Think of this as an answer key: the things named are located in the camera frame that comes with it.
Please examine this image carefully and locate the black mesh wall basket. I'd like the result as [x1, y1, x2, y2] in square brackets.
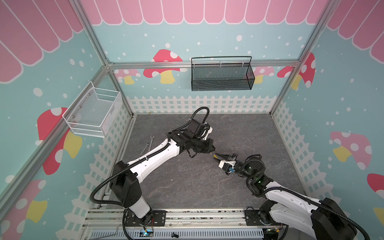
[191, 56, 256, 92]

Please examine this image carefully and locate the white vented cable duct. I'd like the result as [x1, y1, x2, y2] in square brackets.
[89, 229, 265, 240]

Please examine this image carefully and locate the white wire wall basket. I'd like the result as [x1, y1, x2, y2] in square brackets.
[62, 82, 123, 138]

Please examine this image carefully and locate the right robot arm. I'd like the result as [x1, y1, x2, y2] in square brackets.
[214, 154, 370, 240]

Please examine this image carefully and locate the silver combination wrench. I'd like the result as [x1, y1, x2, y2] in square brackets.
[140, 136, 155, 156]

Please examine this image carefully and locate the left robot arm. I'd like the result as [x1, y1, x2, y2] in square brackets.
[89, 107, 216, 226]

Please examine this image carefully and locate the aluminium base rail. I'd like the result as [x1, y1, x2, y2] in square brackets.
[82, 208, 328, 229]

